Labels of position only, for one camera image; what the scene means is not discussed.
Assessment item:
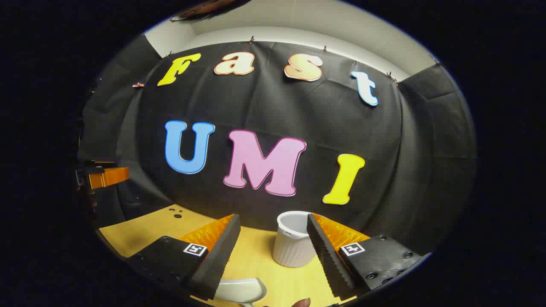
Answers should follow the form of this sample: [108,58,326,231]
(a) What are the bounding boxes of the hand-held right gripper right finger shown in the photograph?
[306,213,432,300]

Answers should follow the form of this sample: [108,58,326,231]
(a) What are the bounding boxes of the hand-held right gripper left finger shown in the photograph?
[127,214,241,300]

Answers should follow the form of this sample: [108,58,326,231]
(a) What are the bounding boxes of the wooden desktop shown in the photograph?
[99,204,358,307]

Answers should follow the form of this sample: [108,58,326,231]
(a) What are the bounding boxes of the black backdrop cloth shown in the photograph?
[78,34,477,256]

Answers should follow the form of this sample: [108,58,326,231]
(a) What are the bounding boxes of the grey plastic dustpan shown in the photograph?
[213,278,268,307]

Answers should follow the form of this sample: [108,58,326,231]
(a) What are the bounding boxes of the white ribbed garbage bin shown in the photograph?
[272,211,318,268]

